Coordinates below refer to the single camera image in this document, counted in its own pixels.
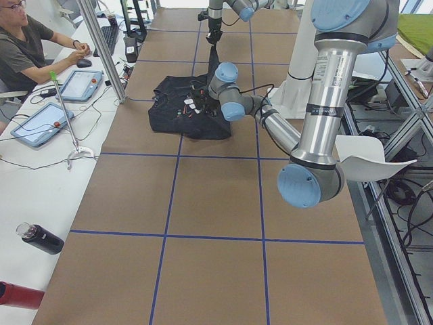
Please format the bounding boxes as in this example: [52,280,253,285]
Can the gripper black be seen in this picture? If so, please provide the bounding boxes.
[206,18,223,46]
[191,87,219,115]

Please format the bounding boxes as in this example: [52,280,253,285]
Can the black graphic t-shirt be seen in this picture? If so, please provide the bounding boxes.
[148,46,231,140]

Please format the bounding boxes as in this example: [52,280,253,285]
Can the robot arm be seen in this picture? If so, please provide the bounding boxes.
[207,1,399,208]
[198,0,274,45]

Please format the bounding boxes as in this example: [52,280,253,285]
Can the black keyboard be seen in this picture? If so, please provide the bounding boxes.
[101,25,119,56]

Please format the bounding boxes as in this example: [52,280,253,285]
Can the far teach pendant tablet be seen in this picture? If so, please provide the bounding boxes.
[60,70,103,102]

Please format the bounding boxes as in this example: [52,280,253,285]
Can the teach pendant tablet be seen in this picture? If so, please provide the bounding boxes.
[10,103,67,148]
[60,70,103,102]

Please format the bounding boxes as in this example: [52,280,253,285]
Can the black computer mouse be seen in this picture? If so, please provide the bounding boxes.
[76,58,92,68]

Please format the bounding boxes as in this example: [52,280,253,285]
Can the reacher grabber tool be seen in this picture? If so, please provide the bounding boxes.
[49,70,97,170]

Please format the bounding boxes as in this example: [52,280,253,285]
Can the near teach pendant tablet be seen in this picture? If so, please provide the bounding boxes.
[10,103,67,148]

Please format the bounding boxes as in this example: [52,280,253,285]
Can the white plastic chair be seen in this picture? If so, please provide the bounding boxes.
[335,135,417,182]

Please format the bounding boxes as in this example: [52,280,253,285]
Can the seated person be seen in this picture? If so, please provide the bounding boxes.
[1,1,90,92]

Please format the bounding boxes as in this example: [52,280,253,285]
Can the black water bottle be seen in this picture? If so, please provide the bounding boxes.
[16,222,64,255]

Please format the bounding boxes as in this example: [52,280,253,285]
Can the red bottle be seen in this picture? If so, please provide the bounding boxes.
[1,281,45,309]

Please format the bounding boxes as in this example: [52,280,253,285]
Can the aluminium frame post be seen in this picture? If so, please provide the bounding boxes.
[76,0,127,104]

